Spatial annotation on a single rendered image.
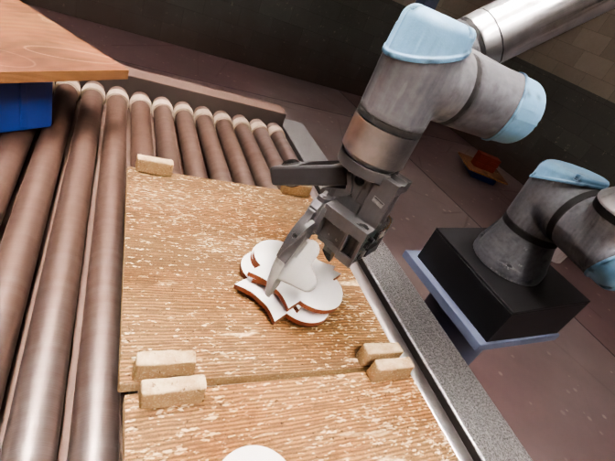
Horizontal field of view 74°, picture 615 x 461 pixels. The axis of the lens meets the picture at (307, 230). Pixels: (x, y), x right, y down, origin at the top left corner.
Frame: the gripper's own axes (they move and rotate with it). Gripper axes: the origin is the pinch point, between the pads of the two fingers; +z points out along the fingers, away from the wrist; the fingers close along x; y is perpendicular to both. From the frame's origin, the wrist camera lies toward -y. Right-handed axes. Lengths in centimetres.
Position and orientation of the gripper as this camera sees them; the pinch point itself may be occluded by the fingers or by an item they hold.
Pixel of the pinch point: (296, 273)
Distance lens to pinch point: 57.3
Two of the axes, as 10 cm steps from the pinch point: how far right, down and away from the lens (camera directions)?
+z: -3.5, 7.7, 5.3
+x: 5.8, -2.6, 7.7
